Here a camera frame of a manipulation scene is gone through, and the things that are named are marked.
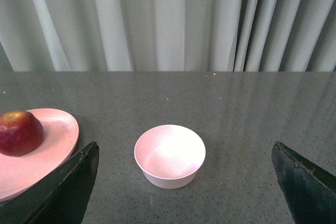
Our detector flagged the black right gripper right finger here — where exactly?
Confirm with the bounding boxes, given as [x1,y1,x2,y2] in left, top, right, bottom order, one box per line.
[271,142,335,223]

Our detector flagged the red apple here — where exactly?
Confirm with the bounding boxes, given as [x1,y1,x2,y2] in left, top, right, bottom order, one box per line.
[1,110,44,157]

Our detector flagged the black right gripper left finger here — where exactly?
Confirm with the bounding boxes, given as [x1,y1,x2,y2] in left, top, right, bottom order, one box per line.
[1,142,99,223]

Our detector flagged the white pleated curtain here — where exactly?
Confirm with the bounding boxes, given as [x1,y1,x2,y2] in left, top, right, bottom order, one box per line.
[1,0,335,72]

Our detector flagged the pale pink bowl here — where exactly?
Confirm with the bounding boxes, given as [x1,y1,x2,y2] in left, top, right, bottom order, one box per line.
[134,124,206,189]

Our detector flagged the pink plate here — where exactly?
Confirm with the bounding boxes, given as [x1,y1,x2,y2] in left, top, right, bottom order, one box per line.
[0,108,79,202]

